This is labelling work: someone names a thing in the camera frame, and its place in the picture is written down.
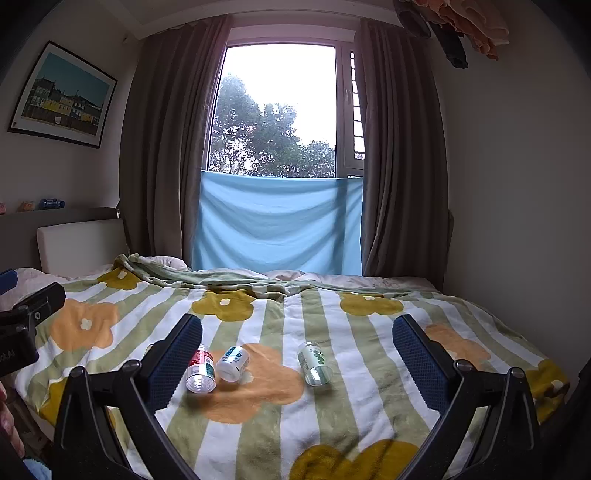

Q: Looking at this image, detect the floral striped blanket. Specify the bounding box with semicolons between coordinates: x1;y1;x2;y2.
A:
14;253;571;480

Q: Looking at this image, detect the person's left hand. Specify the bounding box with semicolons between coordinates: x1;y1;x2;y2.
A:
0;385;25;457

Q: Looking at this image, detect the blue hanging sheet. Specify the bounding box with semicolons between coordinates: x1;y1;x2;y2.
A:
191;170;364;276

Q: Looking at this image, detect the framed wall picture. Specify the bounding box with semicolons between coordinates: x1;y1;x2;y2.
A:
8;41;118;149

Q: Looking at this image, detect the red label plastic bottle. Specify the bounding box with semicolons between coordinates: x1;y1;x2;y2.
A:
185;345;217;394

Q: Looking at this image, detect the dark hanging garment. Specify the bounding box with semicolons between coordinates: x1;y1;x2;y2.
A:
392;0;469;69

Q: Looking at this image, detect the white headboard cushion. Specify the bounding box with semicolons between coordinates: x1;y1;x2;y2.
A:
37;220;130;275

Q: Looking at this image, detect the blue label plastic bottle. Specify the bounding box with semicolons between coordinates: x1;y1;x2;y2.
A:
216;346;251;383

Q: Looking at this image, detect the white quilt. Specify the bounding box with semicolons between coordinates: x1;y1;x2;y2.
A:
139;256;435;292

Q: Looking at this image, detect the window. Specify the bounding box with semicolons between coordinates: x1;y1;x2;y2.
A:
205;28;368;181

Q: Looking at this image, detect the orange hanging garment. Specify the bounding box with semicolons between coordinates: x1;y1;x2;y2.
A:
416;0;509;60

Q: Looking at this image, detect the green label plastic bottle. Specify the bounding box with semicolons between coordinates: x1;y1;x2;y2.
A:
298;342;333;387

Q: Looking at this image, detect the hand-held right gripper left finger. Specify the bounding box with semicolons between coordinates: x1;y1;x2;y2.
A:
52;314;204;480

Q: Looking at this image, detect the brown headboard ledge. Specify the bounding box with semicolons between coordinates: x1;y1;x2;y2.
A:
0;207;122;273

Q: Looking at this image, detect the pale pink pillow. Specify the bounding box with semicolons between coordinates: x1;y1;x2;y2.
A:
0;268;70;315

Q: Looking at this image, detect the brown curtain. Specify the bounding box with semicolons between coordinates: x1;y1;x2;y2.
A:
359;18;448;289
119;14;234;271

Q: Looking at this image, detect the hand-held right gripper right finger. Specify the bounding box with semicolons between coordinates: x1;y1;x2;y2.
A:
392;315;541;480

